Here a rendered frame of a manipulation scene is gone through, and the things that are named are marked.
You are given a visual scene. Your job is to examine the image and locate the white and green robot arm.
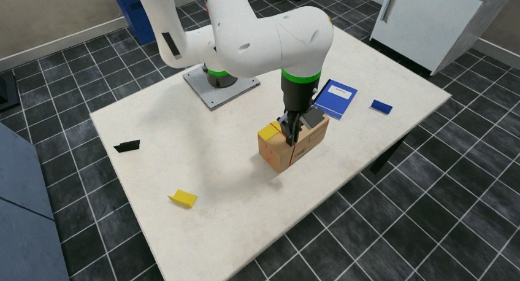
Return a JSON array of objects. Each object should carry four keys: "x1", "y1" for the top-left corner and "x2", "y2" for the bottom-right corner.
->
[{"x1": 140, "y1": 0, "x2": 334, "y2": 99}]

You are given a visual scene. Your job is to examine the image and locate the blue notebook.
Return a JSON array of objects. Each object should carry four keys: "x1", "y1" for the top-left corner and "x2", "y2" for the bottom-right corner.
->
[{"x1": 312, "y1": 79, "x2": 358, "y2": 120}]

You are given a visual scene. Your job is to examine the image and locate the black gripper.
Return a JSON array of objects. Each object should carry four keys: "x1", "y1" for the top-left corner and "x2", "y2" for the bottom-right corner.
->
[{"x1": 277, "y1": 93, "x2": 314, "y2": 147}]

